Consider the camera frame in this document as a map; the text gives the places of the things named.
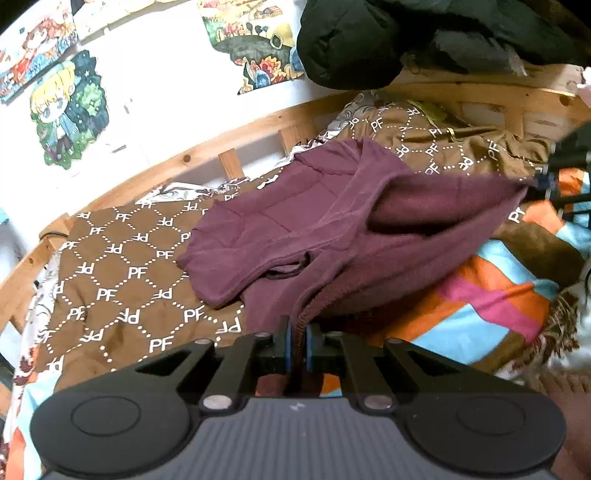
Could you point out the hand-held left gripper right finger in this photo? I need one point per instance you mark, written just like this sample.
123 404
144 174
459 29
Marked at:
309 345

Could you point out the maroon long-sleeved shirt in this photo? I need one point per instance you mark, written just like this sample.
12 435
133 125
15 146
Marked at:
323 221

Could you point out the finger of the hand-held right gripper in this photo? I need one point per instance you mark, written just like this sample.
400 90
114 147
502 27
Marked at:
561 191

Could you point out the brown patterned striped blanket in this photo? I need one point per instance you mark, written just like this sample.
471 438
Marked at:
129 277

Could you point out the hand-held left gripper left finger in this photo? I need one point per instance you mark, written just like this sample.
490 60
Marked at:
288 344

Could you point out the grey furry cloth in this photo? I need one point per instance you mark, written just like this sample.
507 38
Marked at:
480 50

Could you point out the red-haired cartoon poster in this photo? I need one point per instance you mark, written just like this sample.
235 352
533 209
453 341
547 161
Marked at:
32 55

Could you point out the black puffy jacket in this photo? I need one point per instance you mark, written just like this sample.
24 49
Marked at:
351 46

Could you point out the colourful landscape poster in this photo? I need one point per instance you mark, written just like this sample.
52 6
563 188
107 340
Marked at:
249 46

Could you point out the fringed floral cloth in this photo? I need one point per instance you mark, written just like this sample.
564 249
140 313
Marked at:
561 323

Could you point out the wooden bed frame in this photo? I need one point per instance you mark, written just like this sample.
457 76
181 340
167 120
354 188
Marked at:
258 124

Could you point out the yellow-green cloth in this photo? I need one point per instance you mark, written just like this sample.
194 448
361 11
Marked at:
427 110

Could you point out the blond cartoon character poster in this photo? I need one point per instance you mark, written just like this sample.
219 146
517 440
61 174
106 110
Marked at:
69 110

